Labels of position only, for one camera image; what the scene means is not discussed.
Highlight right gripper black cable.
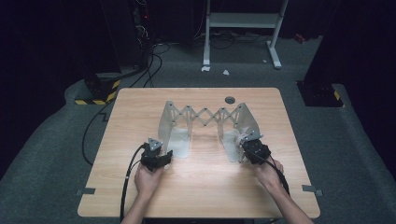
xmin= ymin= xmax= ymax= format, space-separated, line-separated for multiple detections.
xmin=248 ymin=148 xmax=290 ymax=198

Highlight person's left hand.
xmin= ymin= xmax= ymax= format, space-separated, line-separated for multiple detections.
xmin=134 ymin=161 xmax=165 ymax=198

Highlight black cables under stand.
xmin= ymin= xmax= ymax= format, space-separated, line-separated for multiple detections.
xmin=192 ymin=29 xmax=272 ymax=50

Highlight white metal stand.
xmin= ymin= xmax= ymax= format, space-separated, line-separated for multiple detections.
xmin=203 ymin=0 xmax=289 ymax=70

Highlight black floor cable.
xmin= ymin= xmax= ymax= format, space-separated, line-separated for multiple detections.
xmin=81 ymin=99 xmax=117 ymax=166

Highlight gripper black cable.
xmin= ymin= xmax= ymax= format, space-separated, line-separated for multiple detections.
xmin=248 ymin=148 xmax=290 ymax=198
xmin=120 ymin=143 xmax=148 ymax=223

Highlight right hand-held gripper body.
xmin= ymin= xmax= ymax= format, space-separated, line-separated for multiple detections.
xmin=241 ymin=130 xmax=272 ymax=165

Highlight person's right hand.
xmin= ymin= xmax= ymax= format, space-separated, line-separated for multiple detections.
xmin=250 ymin=158 xmax=285 ymax=194

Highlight black equipment rack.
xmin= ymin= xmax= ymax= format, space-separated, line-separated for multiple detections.
xmin=130 ymin=0 xmax=154 ymax=69

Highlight black yellow striped base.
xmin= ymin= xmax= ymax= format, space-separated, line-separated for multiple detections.
xmin=297 ymin=81 xmax=345 ymax=108
xmin=74 ymin=73 xmax=121 ymax=105

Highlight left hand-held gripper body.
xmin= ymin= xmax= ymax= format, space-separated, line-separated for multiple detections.
xmin=140 ymin=137 xmax=163 ymax=172

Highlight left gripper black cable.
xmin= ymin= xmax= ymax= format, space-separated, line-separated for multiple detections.
xmin=120 ymin=143 xmax=148 ymax=223

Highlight grey metal extendable book rack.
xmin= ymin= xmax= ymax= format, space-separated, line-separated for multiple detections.
xmin=157 ymin=100 xmax=262 ymax=163

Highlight bundle of black cables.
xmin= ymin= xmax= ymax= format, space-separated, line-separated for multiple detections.
xmin=129 ymin=42 xmax=171 ymax=89

